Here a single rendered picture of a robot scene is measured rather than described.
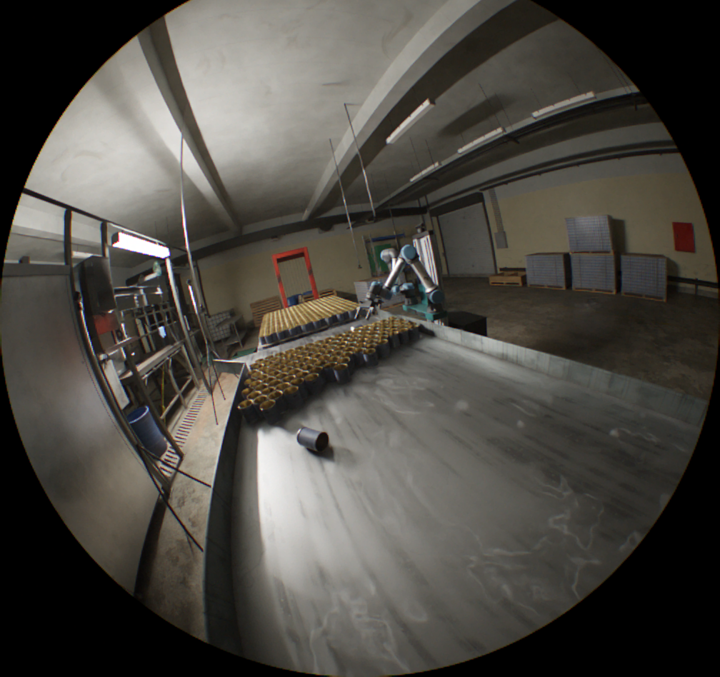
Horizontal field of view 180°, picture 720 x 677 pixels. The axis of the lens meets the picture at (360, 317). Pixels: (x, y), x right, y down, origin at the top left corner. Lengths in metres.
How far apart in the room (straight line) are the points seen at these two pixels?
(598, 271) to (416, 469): 7.07
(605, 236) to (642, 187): 2.66
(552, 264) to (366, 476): 7.45
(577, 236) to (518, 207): 3.45
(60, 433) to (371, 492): 2.03
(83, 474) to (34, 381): 0.70
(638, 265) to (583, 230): 1.87
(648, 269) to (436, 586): 7.11
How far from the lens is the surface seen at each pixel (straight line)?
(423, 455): 0.67
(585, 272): 7.43
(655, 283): 7.25
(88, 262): 2.53
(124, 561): 2.37
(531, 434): 0.73
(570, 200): 9.16
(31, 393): 2.07
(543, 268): 7.83
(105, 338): 2.50
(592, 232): 7.27
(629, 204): 8.84
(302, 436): 0.75
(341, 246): 11.68
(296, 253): 3.64
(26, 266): 2.28
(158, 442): 3.64
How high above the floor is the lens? 1.59
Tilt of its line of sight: 13 degrees down
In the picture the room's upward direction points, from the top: 13 degrees counter-clockwise
